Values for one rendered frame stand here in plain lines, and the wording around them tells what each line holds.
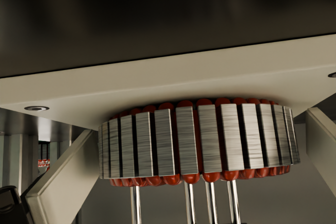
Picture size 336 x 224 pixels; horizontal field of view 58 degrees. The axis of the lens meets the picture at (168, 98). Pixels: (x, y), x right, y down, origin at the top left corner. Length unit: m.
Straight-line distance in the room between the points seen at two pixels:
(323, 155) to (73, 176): 0.13
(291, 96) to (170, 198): 0.31
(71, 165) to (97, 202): 0.30
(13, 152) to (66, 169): 0.17
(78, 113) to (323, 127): 0.12
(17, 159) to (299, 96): 0.26
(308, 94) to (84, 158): 0.13
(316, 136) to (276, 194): 0.27
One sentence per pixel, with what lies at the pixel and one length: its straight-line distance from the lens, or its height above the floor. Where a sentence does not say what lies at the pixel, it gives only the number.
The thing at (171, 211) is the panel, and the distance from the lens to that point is 0.44.
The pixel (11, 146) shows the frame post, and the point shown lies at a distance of 0.33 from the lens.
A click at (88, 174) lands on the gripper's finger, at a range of 0.19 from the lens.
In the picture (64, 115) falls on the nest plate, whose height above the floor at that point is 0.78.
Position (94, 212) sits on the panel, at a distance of 0.47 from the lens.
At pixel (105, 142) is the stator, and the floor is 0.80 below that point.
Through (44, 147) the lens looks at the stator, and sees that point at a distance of 0.61.
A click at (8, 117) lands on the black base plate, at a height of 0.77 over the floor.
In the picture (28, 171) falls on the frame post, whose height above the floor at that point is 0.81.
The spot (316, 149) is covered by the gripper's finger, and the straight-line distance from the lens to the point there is 0.18.
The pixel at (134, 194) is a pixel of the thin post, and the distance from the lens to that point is 0.27.
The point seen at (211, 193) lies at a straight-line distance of 0.32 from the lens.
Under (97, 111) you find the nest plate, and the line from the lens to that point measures 0.16.
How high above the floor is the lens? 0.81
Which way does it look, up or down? 12 degrees down
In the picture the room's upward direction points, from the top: 176 degrees clockwise
